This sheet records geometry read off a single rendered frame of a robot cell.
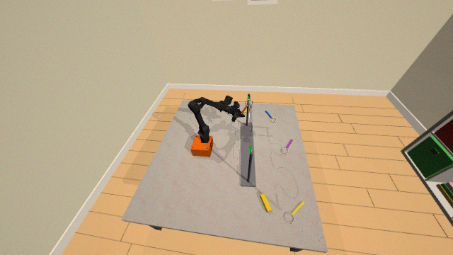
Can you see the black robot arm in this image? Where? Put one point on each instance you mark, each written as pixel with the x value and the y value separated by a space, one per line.
pixel 221 106

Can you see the yellow rectangular block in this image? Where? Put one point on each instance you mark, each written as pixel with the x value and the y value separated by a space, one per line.
pixel 265 202

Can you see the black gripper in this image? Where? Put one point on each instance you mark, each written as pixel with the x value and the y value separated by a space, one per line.
pixel 236 114

